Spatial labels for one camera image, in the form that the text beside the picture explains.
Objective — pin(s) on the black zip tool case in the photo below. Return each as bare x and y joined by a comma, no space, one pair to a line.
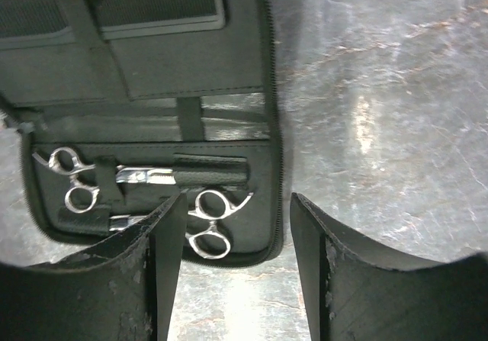
182,84

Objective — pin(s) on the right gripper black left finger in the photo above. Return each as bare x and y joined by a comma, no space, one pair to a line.
122,288

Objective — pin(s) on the silver hair scissors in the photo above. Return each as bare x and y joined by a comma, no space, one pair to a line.
121,222

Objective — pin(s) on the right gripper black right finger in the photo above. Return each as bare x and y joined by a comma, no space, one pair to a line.
355,288

